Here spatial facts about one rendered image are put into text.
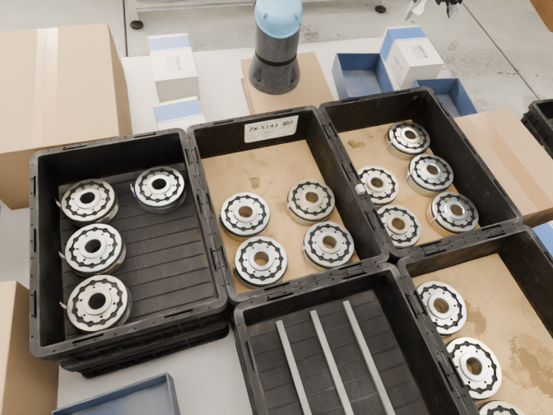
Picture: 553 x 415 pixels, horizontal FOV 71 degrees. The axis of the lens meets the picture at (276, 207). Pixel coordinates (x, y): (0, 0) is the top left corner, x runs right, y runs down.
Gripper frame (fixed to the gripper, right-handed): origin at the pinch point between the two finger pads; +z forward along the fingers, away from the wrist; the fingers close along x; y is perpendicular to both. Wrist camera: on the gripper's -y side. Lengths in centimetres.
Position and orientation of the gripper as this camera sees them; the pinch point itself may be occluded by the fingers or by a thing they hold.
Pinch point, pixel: (425, 18)
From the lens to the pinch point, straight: 140.0
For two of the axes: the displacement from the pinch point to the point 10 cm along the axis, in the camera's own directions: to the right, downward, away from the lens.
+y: 2.3, 8.4, -4.8
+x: 9.7, -1.5, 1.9
